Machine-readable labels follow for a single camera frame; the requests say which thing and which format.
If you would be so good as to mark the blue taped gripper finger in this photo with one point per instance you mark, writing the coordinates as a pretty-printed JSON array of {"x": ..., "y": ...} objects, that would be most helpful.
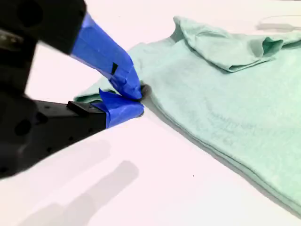
[
  {"x": 103, "y": 51},
  {"x": 122, "y": 110}
]

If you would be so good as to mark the pale green T-shirt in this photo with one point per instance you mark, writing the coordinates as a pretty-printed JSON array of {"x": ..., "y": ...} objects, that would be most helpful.
[{"x": 211, "y": 94}]

